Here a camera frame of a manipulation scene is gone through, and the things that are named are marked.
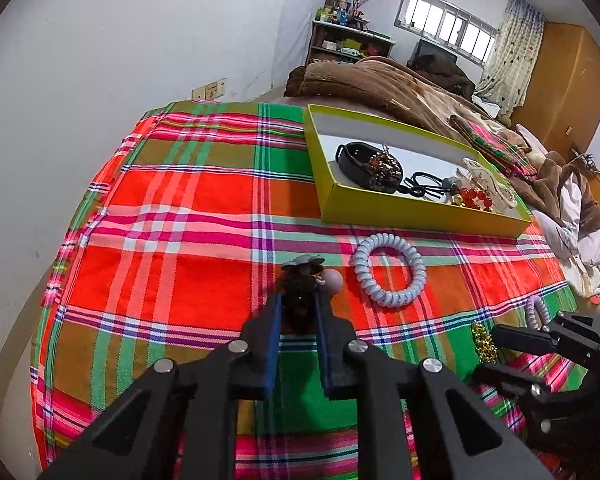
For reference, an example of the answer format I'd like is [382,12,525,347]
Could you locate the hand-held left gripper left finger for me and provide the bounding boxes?
[39,290,285,480]

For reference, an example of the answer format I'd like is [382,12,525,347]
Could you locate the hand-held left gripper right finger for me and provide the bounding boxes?
[314,287,556,480]

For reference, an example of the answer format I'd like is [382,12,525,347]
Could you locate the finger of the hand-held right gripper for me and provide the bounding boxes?
[472,362,553,403]
[491,310,600,356]

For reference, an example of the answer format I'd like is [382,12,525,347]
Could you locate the purple spiral hair tie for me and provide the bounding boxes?
[525,296,551,331]

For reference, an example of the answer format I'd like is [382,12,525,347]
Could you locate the gold chain necklace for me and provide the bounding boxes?
[470,321,501,363]

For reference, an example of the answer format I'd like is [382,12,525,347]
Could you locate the black fuzzy hair tie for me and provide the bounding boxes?
[280,255,343,333]

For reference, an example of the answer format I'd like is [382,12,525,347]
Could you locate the red beaded bracelet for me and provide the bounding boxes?
[452,186,496,211]

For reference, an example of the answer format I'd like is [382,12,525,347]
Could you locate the yellow-green cardboard box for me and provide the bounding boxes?
[302,104,533,239]

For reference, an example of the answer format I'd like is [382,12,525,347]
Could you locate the clear plastic hair claw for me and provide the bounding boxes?
[455,157,518,213]

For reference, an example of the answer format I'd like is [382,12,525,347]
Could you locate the thin black hair tie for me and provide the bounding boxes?
[400,171,461,201]

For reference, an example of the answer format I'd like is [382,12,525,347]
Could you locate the black wristband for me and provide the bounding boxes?
[335,142,406,195]

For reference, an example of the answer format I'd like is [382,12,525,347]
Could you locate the brown beaded bracelet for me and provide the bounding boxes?
[362,144,406,193]

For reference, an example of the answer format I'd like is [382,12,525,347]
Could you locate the white quilt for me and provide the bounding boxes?
[515,122,600,306]

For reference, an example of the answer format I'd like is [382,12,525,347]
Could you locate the brown fleece garment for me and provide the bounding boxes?
[525,152,600,241]

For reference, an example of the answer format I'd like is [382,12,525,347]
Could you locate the red green plaid bedcover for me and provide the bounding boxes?
[30,100,578,478]

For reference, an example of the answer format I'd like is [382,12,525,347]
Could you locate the folded plaid cloth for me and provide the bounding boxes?
[449,114,536,181]

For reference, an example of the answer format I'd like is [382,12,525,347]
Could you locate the wooden wardrobe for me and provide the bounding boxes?
[510,22,600,163]

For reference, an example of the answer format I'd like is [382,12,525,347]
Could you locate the brown plush blanket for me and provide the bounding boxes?
[284,56,486,151]

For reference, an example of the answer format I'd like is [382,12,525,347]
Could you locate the dark clothing pile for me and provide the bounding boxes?
[407,52,476,98]

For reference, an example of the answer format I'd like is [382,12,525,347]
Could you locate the patterned curtain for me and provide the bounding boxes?
[475,0,547,111]

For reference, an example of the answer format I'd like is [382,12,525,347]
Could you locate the wooden shelf unit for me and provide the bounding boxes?
[307,20,397,66]

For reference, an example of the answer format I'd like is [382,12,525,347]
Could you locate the old television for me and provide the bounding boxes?
[412,37,458,68]

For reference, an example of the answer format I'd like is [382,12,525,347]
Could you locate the barred window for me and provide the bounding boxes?
[392,0,500,66]

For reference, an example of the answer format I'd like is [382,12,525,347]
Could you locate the group of bottles and jars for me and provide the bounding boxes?
[316,0,371,28]

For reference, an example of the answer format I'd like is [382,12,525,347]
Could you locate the white spiral hair tie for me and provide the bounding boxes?
[351,232,427,309]

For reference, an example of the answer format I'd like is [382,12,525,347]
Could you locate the wall socket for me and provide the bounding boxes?
[191,77,228,102]

